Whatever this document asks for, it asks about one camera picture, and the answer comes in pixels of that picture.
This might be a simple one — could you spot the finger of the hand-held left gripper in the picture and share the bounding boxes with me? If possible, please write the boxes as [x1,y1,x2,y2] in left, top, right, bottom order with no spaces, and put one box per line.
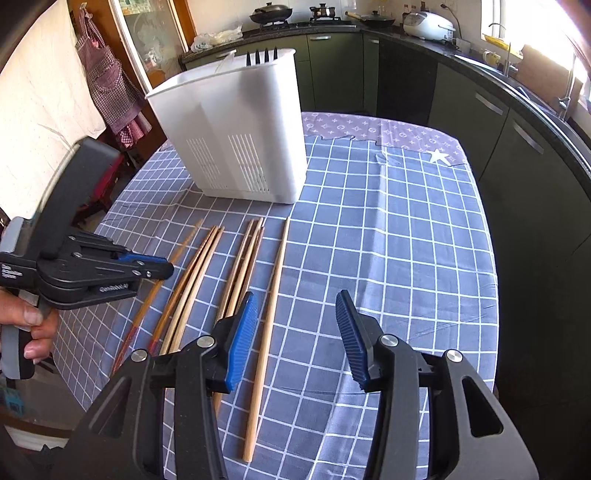
[39,259,175,311]
[67,234,175,272]

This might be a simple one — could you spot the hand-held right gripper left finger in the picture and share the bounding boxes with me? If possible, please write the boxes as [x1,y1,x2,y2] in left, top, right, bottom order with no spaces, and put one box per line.
[48,291,259,480]

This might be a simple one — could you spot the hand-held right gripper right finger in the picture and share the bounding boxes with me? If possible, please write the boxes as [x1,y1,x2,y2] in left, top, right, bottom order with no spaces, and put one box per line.
[335,290,541,480]

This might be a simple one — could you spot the bunch of wooden chopsticks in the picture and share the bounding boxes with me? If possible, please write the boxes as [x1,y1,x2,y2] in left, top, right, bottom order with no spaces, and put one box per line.
[111,216,293,463]

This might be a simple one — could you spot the white plastic utensil holder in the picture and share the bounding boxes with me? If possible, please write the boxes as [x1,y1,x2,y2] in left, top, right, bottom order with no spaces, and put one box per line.
[145,47,309,205]

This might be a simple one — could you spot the person's left hand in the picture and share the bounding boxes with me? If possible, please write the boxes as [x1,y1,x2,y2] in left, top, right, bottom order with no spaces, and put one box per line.
[0,295,59,366]

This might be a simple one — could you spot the white dotted cloth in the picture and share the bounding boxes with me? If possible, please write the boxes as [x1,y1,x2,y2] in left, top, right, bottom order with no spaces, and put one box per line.
[0,0,109,222]

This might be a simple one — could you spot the pink checked apron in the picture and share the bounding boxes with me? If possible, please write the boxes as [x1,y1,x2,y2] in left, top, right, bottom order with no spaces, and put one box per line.
[76,4,153,148]

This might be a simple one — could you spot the blue checked tablecloth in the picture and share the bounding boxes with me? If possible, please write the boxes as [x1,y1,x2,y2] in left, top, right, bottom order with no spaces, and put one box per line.
[53,124,502,480]

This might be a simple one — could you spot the white plastic bags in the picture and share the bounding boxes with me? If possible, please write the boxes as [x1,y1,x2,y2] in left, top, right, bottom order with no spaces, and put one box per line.
[191,25,243,51]

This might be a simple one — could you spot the black fork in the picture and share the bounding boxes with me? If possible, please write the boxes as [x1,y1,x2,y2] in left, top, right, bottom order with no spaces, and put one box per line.
[246,48,279,66]

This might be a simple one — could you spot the grey patterned tablecloth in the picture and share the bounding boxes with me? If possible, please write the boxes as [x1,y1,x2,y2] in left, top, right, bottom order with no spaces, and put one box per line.
[300,111,469,167]

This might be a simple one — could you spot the black wok with lid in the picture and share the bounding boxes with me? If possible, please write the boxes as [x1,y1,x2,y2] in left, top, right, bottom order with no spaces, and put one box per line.
[249,2,294,26]

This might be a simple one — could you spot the gas stove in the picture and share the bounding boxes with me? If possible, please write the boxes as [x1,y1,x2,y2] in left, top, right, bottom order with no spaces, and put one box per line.
[252,16,361,33]

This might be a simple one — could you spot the steel kitchen sink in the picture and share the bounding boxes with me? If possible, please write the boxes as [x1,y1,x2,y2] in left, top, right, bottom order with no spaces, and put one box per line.
[508,76,568,116]

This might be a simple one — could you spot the dark stone countertop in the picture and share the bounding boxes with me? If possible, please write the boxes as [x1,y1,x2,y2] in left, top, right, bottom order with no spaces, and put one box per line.
[179,21,591,171]

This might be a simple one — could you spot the black frying pan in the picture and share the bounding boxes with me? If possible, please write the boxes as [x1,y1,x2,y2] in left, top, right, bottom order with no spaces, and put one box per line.
[346,10,397,28]

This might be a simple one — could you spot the white rice cooker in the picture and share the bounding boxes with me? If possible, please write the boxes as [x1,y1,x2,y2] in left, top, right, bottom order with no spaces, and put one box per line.
[403,10,458,40]

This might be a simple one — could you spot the wooden cutting board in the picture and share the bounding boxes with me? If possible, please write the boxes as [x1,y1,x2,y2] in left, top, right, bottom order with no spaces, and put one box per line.
[519,44,578,77]

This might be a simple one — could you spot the kitchen window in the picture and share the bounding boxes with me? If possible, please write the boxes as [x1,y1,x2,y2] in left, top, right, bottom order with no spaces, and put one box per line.
[480,0,591,102]

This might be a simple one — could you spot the glass door with wooden frame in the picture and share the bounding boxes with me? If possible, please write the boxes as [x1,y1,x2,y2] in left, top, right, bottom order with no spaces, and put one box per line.
[108,0,190,93]

